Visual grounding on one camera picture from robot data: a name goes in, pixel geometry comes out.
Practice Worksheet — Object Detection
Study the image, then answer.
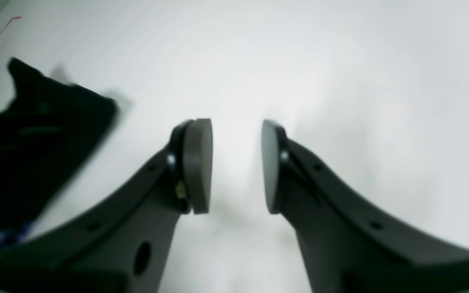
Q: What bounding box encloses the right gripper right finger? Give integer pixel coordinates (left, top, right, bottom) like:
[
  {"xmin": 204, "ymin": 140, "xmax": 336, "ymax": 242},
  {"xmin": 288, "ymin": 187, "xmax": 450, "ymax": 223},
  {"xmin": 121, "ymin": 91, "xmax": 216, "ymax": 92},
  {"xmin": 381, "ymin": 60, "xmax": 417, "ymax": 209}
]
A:
[{"xmin": 261, "ymin": 119, "xmax": 469, "ymax": 293}]

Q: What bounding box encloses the black graphic t-shirt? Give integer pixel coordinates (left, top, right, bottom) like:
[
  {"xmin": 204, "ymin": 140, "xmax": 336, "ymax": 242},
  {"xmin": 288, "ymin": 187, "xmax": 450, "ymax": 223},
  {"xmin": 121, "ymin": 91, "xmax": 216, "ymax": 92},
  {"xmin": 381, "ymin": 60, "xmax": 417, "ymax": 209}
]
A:
[{"xmin": 0, "ymin": 57, "xmax": 119, "ymax": 250}]

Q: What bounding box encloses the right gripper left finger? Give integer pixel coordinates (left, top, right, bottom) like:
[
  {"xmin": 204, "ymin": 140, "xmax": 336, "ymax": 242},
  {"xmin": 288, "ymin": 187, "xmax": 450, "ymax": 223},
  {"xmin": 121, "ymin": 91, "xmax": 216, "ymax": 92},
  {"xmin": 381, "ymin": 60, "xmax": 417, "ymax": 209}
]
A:
[{"xmin": 0, "ymin": 118, "xmax": 213, "ymax": 293}]

